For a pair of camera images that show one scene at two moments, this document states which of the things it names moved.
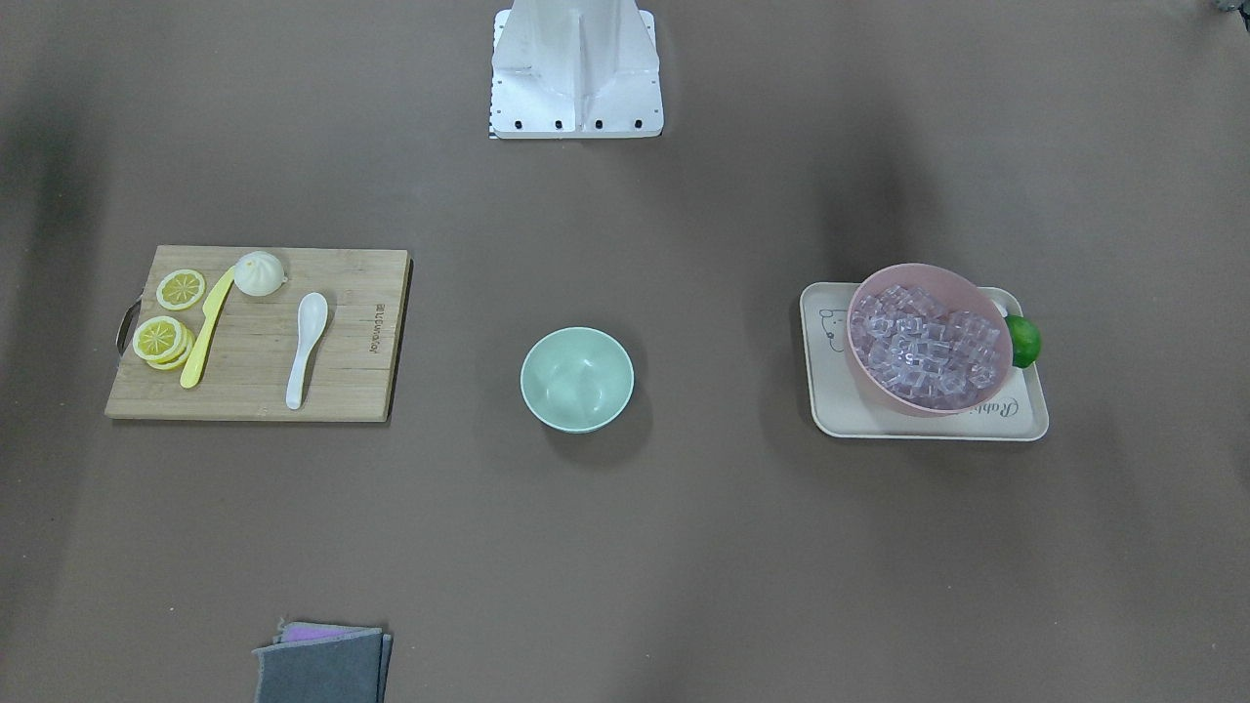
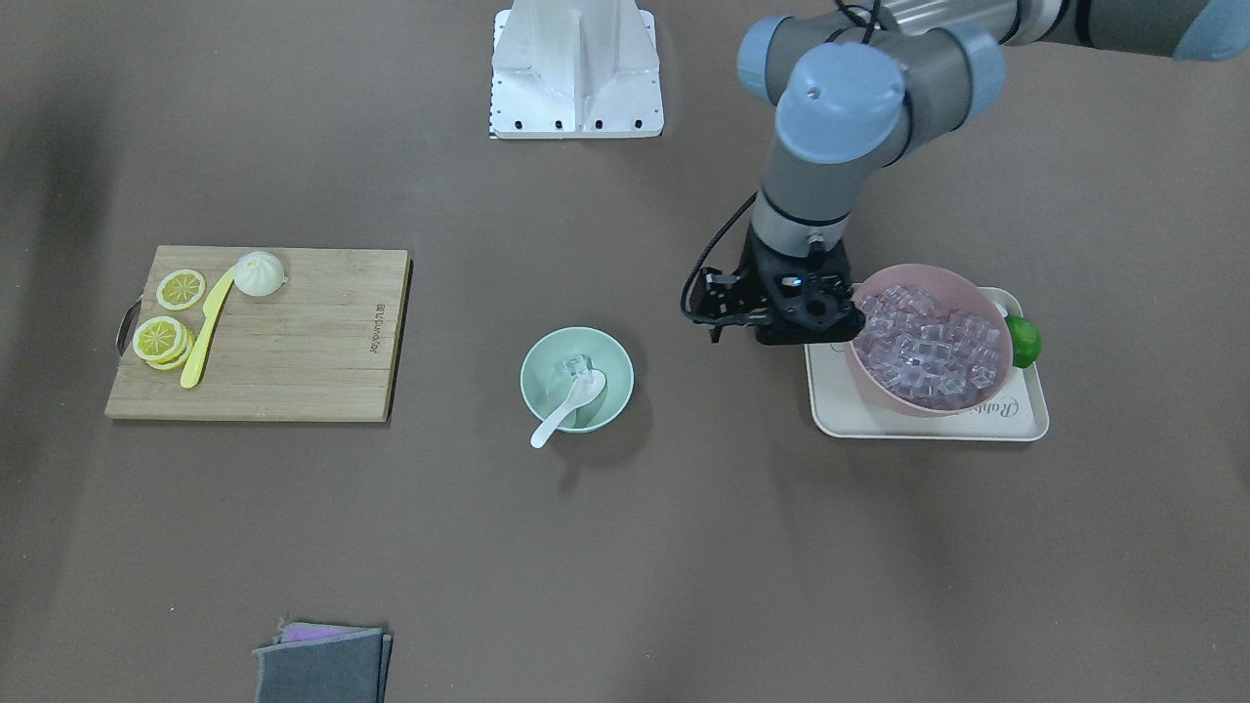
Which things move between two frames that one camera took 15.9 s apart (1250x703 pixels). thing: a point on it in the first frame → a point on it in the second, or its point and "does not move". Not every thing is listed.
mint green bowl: x=577 y=380 does not move
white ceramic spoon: x=312 y=313 → x=585 y=387
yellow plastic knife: x=190 y=373 does not move
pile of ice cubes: x=914 y=346 does not move
